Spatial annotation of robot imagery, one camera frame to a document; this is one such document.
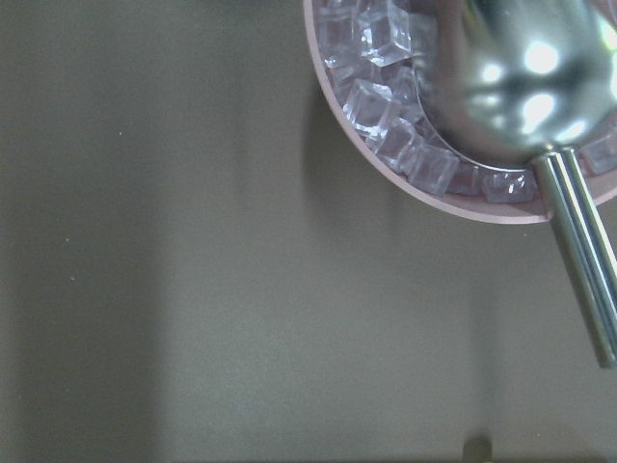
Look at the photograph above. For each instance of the pink bowl of ice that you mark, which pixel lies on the pink bowl of ice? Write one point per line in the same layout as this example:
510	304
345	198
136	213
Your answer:
364	54

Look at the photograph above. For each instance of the metal ice scoop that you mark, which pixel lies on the metal ice scoop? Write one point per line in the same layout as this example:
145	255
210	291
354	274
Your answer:
523	84

